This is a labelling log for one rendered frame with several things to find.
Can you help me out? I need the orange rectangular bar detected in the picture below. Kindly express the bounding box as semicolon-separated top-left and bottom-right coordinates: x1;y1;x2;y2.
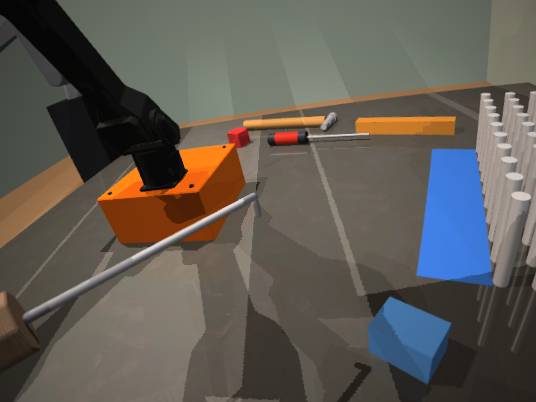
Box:
355;116;456;135

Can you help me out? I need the light blue block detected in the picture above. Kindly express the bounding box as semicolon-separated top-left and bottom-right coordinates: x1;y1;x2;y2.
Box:
368;297;452;384

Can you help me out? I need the blue flat strip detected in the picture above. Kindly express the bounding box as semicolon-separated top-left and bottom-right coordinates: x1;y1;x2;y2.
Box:
416;149;493;286

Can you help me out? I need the hook tool with wooden handle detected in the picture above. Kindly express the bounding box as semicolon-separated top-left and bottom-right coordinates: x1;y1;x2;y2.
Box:
0;193;261;373

